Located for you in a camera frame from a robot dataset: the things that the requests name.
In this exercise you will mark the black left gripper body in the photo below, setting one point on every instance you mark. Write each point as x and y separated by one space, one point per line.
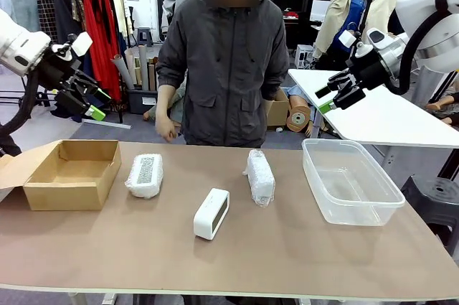
55 70

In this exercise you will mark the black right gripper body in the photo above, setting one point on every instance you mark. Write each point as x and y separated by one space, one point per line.
369 70

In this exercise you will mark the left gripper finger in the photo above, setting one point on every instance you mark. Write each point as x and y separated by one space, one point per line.
87 84
75 102

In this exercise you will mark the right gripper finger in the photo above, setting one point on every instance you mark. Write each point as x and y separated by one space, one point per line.
348 98
339 80

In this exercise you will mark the bubble-wrapped clock with speckled face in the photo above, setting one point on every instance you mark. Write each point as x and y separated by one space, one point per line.
145 176

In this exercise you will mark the bubble-wrapped plain white clock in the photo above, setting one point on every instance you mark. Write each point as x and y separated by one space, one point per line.
260 176

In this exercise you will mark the unwrapped white digital clock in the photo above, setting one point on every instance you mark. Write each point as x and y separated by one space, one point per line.
206 215

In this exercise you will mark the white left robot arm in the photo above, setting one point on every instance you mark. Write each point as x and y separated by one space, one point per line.
18 46

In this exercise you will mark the person's left forearm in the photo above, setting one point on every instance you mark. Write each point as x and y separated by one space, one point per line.
276 79

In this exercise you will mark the person's right forearm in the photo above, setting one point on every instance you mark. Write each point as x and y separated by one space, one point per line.
168 82

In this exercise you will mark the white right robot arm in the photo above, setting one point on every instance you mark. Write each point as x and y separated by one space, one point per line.
441 43

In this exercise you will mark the person's right hand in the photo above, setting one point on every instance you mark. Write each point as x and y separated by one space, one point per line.
165 125

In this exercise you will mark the grey leaning paper roll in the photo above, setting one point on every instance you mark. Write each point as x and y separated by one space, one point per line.
123 73

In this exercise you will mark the metal bar on floor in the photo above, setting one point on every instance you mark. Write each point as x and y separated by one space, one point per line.
107 124

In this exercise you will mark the white cube case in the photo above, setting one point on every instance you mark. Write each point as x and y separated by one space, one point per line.
304 55

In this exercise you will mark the brown cardboard spool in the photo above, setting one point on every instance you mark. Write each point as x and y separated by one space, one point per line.
303 107

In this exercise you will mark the red hanging dress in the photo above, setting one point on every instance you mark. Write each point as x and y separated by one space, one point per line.
102 39

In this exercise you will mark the beige paper roll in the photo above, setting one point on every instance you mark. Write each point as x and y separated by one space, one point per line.
131 64

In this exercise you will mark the white side table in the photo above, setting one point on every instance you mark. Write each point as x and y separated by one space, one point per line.
394 122

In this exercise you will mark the black storage bin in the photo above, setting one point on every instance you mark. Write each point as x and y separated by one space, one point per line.
138 102

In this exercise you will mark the black stand pole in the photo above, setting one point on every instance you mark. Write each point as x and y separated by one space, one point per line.
366 14

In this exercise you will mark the tall grey tube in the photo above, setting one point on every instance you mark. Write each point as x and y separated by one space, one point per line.
143 68

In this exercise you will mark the black hanging garment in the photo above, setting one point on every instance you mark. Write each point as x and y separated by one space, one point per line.
66 10

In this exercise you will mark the background cardboard box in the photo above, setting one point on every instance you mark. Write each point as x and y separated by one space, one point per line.
281 111

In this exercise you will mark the brown paper roll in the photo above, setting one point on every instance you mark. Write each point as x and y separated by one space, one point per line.
152 75

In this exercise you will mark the mannequin in beige coat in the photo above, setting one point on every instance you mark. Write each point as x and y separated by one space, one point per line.
340 7

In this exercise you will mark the white monitor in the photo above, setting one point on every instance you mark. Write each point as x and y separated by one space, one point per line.
319 10

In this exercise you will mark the small grey step stool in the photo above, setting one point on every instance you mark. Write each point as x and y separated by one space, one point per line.
145 36

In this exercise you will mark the light blue hanging garment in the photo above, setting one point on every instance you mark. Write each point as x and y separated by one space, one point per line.
21 0

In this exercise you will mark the lying bare mannequin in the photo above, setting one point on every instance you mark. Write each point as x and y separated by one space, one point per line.
441 105

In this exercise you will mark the small red item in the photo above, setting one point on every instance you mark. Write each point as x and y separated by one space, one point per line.
292 14

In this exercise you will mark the cream hanging garment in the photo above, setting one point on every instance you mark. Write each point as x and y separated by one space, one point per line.
118 7

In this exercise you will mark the open brown cardboard box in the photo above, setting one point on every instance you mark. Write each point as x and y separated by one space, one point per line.
64 195

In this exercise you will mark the person in grey jacket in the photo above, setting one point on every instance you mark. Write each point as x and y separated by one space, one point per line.
226 68

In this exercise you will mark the clear plastic container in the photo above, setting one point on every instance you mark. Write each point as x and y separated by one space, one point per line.
358 213

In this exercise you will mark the black plastic stool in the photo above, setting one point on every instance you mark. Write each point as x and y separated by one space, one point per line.
437 197

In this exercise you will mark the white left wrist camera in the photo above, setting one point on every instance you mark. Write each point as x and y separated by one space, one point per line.
81 43

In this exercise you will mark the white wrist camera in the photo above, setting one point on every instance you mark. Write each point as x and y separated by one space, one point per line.
81 43
347 38

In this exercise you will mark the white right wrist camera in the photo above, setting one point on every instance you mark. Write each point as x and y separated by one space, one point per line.
347 38

